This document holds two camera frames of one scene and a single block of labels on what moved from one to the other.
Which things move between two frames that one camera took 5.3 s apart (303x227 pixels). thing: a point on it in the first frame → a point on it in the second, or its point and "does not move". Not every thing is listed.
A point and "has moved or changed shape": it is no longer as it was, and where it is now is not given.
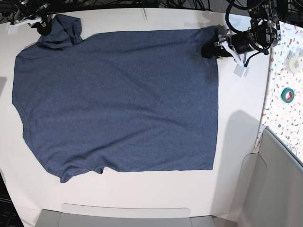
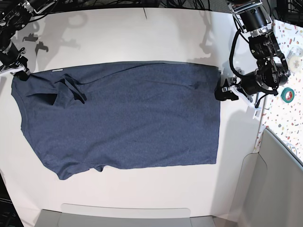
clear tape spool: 293,59 does not move
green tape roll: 287,95 does not move
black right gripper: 240,41 → 249,83
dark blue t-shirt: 119,100 has moved or changed shape
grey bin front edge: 75,215 does not move
